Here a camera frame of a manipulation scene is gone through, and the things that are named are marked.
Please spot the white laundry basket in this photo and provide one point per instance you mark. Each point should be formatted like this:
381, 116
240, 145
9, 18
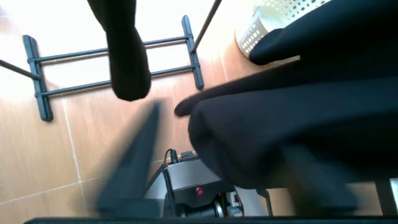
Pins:
258, 28

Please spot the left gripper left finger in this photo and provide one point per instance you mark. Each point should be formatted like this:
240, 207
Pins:
133, 174

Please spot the black garment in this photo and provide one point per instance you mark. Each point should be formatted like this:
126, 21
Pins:
127, 62
280, 124

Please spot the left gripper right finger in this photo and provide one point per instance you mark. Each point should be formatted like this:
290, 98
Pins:
317, 186

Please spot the black clothes rack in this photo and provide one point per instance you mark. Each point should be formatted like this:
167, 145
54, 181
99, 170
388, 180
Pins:
38, 77

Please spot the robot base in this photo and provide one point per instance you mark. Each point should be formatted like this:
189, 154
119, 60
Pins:
186, 177

